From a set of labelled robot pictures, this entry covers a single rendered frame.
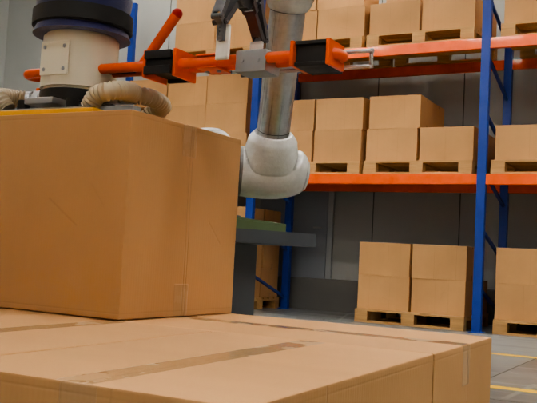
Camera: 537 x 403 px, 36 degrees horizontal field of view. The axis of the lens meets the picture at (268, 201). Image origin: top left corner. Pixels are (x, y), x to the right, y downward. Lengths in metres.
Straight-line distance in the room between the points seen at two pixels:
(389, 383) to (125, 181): 0.70
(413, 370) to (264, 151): 1.36
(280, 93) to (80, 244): 0.97
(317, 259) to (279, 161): 8.34
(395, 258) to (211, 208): 7.31
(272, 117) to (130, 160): 0.92
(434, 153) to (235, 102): 2.57
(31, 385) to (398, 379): 0.50
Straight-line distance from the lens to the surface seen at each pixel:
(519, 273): 8.74
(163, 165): 1.69
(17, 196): 1.80
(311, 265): 10.85
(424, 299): 9.00
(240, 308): 2.51
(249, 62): 1.69
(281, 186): 2.52
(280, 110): 2.46
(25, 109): 1.89
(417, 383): 1.26
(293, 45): 1.64
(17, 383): 0.95
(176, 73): 1.78
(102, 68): 1.90
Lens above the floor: 0.68
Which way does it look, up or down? 4 degrees up
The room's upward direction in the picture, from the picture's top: 3 degrees clockwise
